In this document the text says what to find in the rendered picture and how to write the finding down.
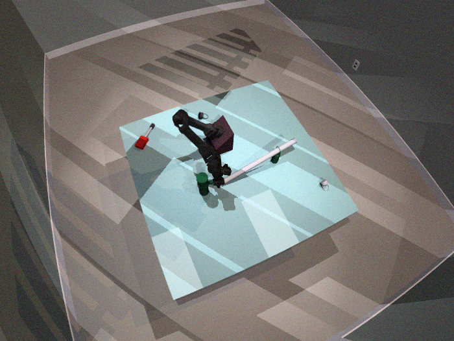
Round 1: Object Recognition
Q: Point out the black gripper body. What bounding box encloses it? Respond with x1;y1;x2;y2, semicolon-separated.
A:
213;165;225;186

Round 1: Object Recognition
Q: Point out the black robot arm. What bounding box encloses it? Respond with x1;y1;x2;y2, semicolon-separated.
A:
173;109;232;176

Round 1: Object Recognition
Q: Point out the dark green cylinder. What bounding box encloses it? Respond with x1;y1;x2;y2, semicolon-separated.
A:
196;172;209;196

